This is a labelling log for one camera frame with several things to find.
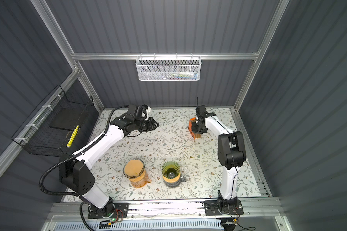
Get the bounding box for grey glass dripper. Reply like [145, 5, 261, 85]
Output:
[122, 158, 146, 179]

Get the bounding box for black flat box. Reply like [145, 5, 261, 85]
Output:
[49, 108, 89, 131]

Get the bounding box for white wire mesh basket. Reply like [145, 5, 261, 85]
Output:
[136, 56, 202, 81]

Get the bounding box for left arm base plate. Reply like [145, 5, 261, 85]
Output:
[87, 203, 130, 219]

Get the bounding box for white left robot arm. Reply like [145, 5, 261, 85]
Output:
[59, 105, 159, 209]

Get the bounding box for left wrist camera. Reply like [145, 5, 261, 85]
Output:
[142, 105, 151, 117]

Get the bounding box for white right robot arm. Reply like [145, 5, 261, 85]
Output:
[189, 105, 246, 212]

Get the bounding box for black wire basket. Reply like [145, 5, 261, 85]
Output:
[12, 88, 99, 157]

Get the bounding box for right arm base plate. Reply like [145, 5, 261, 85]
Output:
[202, 198, 244, 216]

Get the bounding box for orange glass carafe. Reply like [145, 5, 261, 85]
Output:
[129, 170, 151, 188]

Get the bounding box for yellow green striped stick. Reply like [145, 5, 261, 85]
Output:
[66, 125, 80, 148]

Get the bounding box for black corrugated cable hose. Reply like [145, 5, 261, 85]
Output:
[39, 105, 129, 197]

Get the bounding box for green glass dripper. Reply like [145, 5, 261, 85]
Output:
[162, 161, 181, 179]

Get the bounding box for markers in white basket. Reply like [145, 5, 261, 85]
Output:
[160, 71, 200, 80]

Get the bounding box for orange coffee filter holder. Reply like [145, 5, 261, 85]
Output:
[188, 117, 201, 140]

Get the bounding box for grey glass carafe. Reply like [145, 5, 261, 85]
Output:
[163, 175, 187, 188]

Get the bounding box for floral table mat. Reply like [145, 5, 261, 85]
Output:
[92, 108, 222, 201]

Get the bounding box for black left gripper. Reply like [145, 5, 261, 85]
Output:
[134, 117, 159, 132]

